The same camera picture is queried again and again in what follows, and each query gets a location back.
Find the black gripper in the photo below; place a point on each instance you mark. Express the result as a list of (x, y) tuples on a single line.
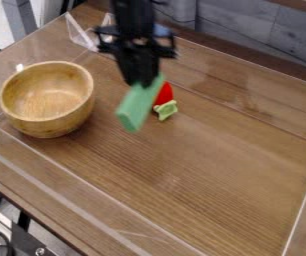
[(136, 35)]

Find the green rectangular stick block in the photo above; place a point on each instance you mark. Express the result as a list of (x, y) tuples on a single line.
[(136, 104)]

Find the brown wooden bowl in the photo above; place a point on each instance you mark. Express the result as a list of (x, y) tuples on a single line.
[(48, 98)]

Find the red plush strawberry toy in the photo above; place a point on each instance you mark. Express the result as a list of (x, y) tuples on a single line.
[(165, 104)]

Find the black table leg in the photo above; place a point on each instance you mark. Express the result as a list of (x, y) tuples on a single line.
[(24, 221)]

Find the clear acrylic corner bracket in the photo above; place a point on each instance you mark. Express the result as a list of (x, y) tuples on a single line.
[(85, 38)]

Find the grey post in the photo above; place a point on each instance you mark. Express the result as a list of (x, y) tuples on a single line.
[(20, 16)]

